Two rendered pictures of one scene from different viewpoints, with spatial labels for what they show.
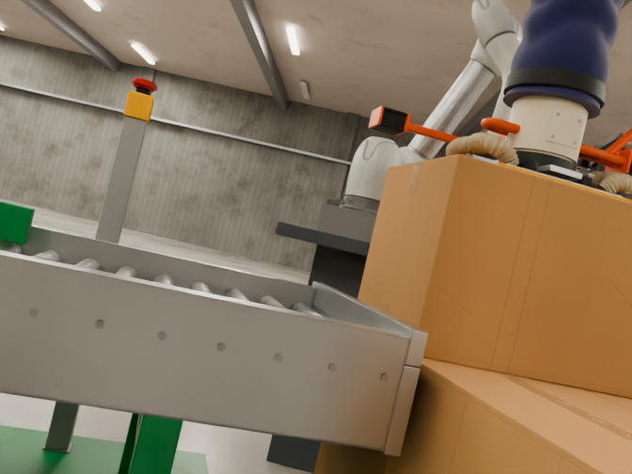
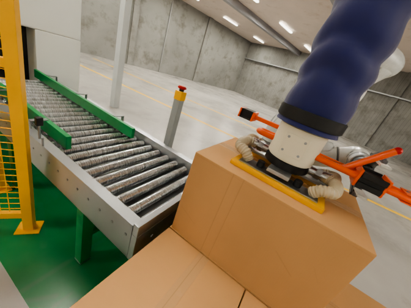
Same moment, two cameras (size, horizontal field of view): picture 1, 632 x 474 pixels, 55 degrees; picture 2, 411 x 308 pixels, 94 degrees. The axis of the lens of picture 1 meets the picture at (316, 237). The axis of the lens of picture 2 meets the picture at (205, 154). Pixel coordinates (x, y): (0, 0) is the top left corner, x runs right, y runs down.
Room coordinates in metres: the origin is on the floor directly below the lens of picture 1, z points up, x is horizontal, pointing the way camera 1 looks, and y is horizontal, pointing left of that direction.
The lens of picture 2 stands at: (0.68, -0.67, 1.24)
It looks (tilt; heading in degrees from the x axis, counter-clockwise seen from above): 24 degrees down; 38
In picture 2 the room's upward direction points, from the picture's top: 19 degrees clockwise
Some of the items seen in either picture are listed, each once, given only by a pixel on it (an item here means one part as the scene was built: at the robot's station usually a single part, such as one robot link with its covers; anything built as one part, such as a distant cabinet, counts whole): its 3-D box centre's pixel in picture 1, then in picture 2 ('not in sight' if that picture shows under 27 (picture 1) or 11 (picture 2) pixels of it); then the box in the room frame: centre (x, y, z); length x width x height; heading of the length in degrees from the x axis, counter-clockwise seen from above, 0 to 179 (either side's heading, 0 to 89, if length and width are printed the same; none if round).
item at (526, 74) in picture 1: (553, 92); (311, 117); (1.44, -0.47, 1.19); 0.23 x 0.23 x 0.04
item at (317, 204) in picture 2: (556, 181); (276, 176); (1.35, -0.49, 0.97); 0.34 x 0.10 x 0.05; 102
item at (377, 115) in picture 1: (388, 121); (248, 113); (1.63, -0.12, 1.07); 0.09 x 0.08 x 0.05; 12
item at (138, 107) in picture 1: (100, 270); (167, 146); (1.69, 0.56, 0.50); 0.07 x 0.07 x 1.00; 14
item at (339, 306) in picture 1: (353, 313); (186, 195); (1.35, -0.12, 0.58); 0.70 x 0.03 x 0.06; 14
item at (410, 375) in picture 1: (343, 359); (181, 210); (1.35, -0.12, 0.47); 0.70 x 0.03 x 0.15; 14
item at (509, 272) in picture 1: (514, 276); (260, 211); (1.44, -0.48, 0.74); 0.60 x 0.40 x 0.40; 104
